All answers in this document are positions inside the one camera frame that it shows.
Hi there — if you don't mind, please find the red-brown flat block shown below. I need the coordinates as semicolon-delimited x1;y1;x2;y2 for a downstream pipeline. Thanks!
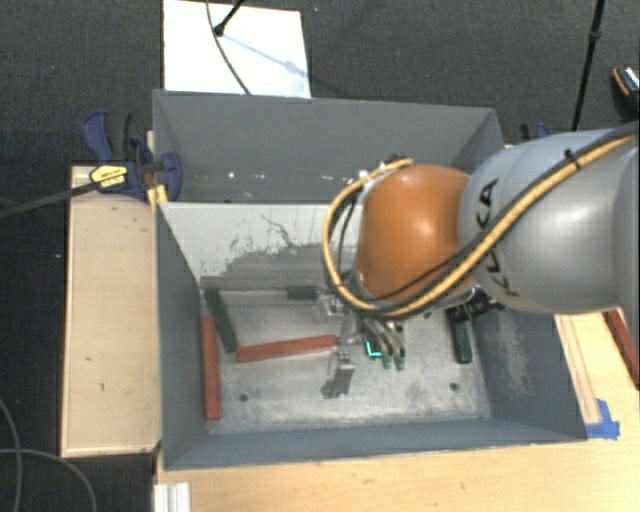
200;316;223;422
235;334;340;363
602;308;640;392

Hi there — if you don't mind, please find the pale wood board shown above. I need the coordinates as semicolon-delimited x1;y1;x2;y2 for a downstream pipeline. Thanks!
59;164;164;459

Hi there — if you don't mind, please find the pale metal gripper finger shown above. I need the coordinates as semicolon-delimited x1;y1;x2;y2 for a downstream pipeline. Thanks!
320;347;357;400
312;293;347;325

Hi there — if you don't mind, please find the black cylinder on white bracket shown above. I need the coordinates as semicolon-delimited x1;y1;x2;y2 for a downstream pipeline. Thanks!
444;288;504;324

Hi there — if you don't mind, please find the grey metal bin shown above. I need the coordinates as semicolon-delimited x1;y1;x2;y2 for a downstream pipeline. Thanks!
151;88;589;472

